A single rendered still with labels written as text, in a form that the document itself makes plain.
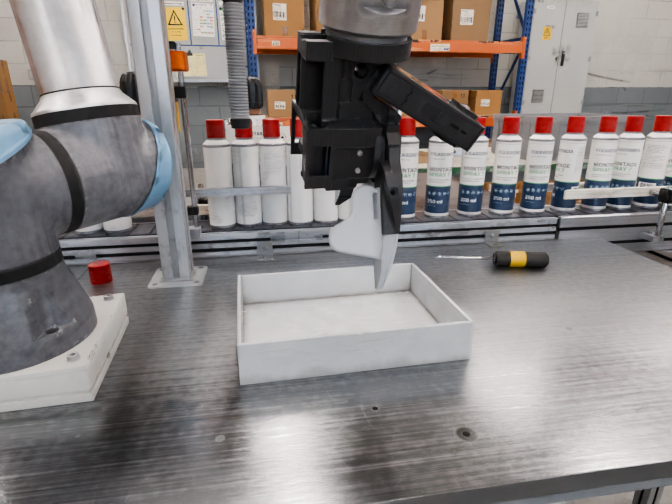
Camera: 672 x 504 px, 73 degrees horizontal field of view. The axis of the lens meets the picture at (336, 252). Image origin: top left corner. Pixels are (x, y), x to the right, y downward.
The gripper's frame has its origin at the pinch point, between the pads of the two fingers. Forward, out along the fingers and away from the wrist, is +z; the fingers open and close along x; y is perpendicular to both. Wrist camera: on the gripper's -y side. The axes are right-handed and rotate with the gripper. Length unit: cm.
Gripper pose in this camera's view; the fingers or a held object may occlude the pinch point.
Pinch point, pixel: (361, 242)
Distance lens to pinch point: 47.5
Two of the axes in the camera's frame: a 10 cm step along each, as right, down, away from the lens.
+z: -0.8, 8.0, 5.9
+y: -9.6, 0.8, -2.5
